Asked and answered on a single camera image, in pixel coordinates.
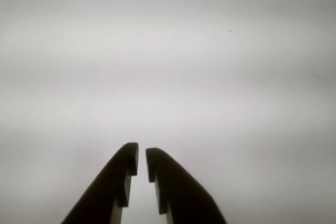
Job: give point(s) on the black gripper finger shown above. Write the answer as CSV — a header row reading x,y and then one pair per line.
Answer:
x,y
181,192
110,182

